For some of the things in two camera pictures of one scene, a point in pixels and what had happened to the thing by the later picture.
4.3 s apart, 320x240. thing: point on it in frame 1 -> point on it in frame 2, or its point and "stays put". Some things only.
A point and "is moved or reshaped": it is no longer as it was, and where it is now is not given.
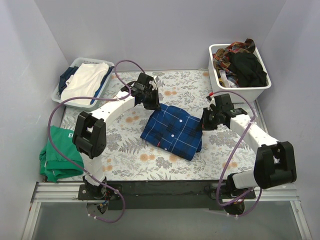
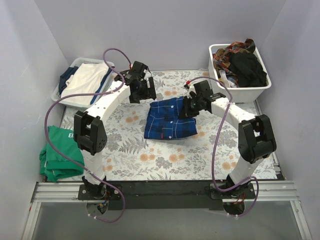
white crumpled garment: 228,83 stays put
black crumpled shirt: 248,69 stays put
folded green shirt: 53,165 stays put
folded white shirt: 84,82 stays put
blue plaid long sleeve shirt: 174,129 is moved or reshaped
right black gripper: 206,120 -> 188,107
